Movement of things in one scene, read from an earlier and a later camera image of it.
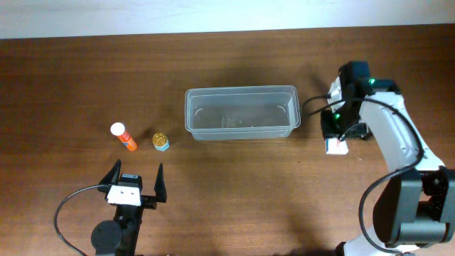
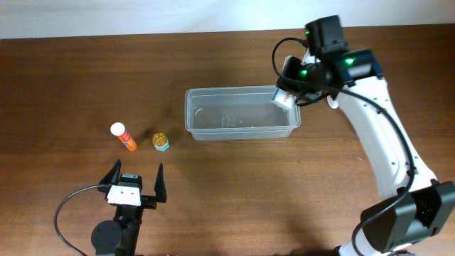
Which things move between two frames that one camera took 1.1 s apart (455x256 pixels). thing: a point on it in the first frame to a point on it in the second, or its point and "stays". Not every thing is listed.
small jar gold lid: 160,141 stays
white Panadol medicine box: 335,146 to 284,98
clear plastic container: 229,112 stays
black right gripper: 329,129 to 289,71
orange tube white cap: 118,129 stays
